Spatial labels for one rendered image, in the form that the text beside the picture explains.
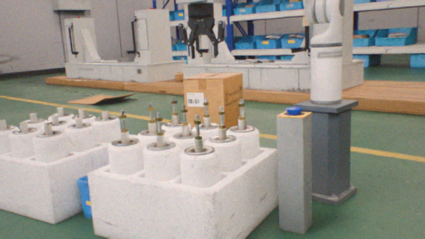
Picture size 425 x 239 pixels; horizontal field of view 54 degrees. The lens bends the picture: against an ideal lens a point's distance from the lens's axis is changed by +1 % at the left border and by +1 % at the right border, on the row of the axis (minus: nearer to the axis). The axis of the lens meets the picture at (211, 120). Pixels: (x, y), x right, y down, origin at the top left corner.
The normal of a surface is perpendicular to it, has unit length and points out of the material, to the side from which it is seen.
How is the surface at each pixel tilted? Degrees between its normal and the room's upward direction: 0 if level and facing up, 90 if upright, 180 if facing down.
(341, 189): 90
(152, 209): 90
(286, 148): 90
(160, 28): 90
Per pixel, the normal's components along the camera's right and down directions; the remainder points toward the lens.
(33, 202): -0.52, 0.20
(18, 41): 0.74, 0.10
